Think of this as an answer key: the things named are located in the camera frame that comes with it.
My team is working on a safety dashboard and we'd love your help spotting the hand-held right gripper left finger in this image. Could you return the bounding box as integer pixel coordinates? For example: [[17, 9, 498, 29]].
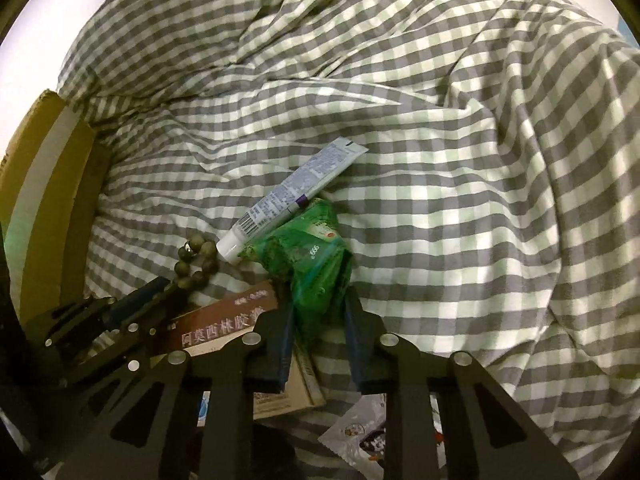
[[65, 305, 296, 480]]

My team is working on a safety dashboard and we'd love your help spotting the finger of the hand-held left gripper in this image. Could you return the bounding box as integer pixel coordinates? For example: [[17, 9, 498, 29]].
[[45, 322, 173, 391], [24, 275, 173, 348]]

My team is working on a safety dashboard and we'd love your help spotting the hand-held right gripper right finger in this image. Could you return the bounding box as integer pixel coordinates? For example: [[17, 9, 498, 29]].
[[342, 295, 581, 480]]

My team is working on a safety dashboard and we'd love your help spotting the dark bead bracelet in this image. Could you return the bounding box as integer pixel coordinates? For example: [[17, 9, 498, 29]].
[[160, 234, 221, 306]]

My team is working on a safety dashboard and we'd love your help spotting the green sachet bag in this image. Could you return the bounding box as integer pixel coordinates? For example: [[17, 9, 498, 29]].
[[239, 199, 353, 351]]

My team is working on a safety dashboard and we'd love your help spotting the brown cardboard box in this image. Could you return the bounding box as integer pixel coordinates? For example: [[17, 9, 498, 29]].
[[0, 89, 113, 316]]

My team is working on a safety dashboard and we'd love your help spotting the brown yellow medicine box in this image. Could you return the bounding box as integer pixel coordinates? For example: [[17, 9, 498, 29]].
[[152, 280, 328, 421]]

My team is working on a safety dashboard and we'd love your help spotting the white snack packet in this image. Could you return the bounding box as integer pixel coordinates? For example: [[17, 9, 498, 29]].
[[317, 392, 448, 480]]

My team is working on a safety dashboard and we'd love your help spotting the blue white tissue pack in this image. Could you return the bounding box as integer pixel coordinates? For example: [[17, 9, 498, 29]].
[[195, 392, 213, 428]]

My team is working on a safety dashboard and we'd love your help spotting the white ointment tube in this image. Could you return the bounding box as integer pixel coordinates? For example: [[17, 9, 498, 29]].
[[216, 137, 370, 263]]

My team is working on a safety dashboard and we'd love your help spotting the grey white checked blanket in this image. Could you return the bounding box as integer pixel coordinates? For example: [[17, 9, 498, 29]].
[[55, 0, 640, 480]]

